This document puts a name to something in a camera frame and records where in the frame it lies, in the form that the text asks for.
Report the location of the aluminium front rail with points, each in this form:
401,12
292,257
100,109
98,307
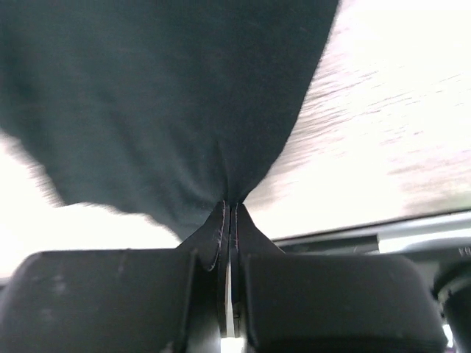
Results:
410,233

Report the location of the black t shirt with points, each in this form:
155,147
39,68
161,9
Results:
158,107

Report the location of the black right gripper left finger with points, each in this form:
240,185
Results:
150,300

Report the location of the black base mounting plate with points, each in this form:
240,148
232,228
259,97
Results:
330,245

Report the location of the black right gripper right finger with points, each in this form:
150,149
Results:
327,303

